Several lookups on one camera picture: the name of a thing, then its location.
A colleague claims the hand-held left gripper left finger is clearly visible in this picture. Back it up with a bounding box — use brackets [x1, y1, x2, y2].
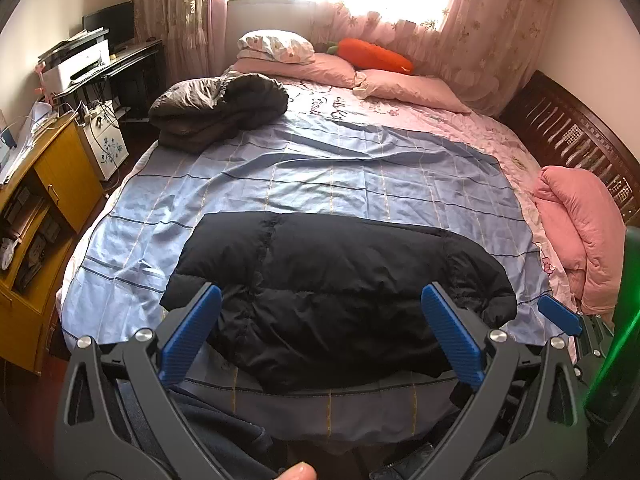
[54, 284, 226, 480]

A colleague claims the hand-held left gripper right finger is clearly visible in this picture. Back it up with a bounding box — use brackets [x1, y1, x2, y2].
[415, 282, 588, 480]

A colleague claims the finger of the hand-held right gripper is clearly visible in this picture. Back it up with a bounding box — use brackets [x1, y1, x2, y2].
[537, 294, 616, 361]

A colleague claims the black puffer jacket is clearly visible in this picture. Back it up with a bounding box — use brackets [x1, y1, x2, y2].
[160, 211, 518, 395]

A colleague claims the person's left hand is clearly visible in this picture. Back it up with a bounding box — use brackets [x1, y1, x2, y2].
[275, 462, 317, 480]

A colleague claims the person's dark blue clothing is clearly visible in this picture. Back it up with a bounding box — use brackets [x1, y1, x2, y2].
[167, 385, 281, 478]

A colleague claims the pink folded quilt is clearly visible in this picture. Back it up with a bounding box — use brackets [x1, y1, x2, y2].
[532, 165, 628, 316]

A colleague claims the dark wooden headboard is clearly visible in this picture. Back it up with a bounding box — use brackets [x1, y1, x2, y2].
[497, 70, 640, 226]

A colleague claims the blue checked bedsheet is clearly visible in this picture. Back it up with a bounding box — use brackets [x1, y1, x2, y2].
[60, 110, 551, 456]

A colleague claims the pink printed bedsheet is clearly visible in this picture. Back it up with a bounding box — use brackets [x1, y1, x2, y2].
[220, 65, 581, 306]

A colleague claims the white floral small cabinet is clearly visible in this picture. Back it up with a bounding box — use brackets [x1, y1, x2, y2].
[79, 102, 132, 182]

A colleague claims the yellow wooden cabinet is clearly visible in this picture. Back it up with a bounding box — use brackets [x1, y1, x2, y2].
[0, 112, 108, 376]

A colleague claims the brown puffer jacket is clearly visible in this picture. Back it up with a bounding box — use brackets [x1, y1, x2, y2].
[148, 73, 291, 155]

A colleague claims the pink pillow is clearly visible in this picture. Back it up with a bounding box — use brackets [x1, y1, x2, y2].
[354, 67, 473, 113]
[232, 52, 371, 88]

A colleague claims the stack of white papers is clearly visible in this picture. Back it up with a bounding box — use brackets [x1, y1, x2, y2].
[0, 102, 66, 186]

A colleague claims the pink floral curtain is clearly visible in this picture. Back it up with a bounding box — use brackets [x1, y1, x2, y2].
[127, 0, 231, 81]
[309, 0, 573, 117]

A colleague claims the black computer desk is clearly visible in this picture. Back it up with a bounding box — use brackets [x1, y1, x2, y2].
[52, 39, 166, 126]

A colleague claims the orange carrot plush pillow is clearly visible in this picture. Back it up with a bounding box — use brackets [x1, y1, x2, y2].
[314, 38, 415, 76]

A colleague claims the pink flower decoration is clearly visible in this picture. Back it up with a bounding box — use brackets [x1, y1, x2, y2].
[34, 59, 56, 106]

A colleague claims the white printer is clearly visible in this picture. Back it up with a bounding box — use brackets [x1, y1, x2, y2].
[39, 27, 112, 96]

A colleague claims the white floral pillow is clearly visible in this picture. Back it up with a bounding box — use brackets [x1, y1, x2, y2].
[236, 30, 317, 65]

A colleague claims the black monitor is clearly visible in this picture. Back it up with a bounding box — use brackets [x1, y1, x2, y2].
[82, 1, 136, 53]

